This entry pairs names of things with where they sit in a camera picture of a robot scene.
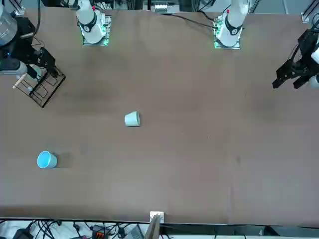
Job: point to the white power strip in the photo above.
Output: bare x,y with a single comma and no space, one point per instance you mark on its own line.
160,8

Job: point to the aluminium corner bracket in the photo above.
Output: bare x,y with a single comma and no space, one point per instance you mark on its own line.
20,11
305,17

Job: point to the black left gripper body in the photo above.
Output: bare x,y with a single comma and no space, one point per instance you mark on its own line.
307,42

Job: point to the large black power brick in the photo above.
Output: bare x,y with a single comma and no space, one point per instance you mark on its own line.
22,234

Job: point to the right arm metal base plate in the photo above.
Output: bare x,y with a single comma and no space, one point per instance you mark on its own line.
107,30

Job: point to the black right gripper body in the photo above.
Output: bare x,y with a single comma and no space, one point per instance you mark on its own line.
37,56

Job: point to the blue plastic cup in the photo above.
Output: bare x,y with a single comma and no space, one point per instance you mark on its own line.
47,159

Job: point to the ribbed black power brick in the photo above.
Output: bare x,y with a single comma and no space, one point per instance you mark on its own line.
134,232

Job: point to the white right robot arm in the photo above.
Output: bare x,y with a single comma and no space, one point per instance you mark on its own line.
91,32

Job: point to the aluminium camera post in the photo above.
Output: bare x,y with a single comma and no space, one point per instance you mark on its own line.
155,224

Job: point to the pale green plastic cup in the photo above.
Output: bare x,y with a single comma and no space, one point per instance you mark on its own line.
39,73
133,119

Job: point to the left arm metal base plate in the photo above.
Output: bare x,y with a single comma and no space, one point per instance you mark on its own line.
236,46

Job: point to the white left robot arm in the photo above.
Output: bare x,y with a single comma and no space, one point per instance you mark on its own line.
233,25

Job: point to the orange and black adapter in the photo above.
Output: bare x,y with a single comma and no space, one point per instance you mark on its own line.
97,232

